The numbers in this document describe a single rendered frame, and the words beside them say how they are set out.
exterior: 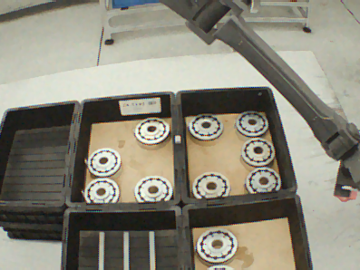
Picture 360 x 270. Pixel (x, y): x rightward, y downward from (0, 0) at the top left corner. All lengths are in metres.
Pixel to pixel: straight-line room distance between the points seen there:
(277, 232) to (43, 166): 0.74
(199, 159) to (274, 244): 0.35
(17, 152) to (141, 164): 0.45
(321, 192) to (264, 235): 0.34
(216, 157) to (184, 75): 0.55
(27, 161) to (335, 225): 1.03
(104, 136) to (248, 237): 0.56
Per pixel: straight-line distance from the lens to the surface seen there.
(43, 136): 1.35
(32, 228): 1.18
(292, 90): 0.76
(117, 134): 1.27
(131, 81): 1.64
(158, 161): 1.18
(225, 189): 1.08
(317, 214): 1.26
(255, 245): 1.03
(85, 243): 1.07
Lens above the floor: 1.75
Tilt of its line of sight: 48 degrees down
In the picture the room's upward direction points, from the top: 5 degrees counter-clockwise
